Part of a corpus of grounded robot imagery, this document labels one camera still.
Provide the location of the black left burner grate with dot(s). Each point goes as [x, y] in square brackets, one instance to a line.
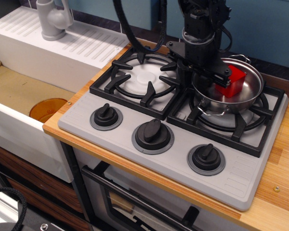
[146, 83]

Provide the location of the grey toy faucet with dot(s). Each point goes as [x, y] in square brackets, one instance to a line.
[53, 21]

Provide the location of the black middle stove knob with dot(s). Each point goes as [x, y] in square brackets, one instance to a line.
[153, 137]

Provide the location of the white sink unit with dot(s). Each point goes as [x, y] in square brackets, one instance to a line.
[33, 69]

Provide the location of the oven door with handle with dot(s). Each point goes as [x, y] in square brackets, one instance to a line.
[128, 203]

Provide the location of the red cube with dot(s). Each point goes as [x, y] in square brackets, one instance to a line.
[237, 80]

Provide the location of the black right stove knob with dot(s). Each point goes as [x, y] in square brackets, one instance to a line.
[206, 160]

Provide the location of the wooden drawer front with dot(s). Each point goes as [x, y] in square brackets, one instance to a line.
[53, 197]

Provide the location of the stainless steel pan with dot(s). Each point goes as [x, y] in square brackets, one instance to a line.
[219, 105]

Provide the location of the black stove knob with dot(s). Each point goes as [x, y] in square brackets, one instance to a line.
[106, 118]
[153, 137]
[206, 160]

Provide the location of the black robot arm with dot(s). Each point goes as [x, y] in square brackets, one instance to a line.
[204, 39]

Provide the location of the orange plastic plate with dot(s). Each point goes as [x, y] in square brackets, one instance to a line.
[45, 109]

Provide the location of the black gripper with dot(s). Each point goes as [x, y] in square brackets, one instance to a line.
[203, 60]

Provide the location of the grey toy stove top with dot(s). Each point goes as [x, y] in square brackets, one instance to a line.
[236, 185]

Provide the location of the black left stove knob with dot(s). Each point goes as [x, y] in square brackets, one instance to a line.
[106, 118]

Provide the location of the black burner grate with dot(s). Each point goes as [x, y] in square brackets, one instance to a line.
[146, 83]
[246, 132]

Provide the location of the black right burner grate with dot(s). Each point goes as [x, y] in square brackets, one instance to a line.
[246, 132]

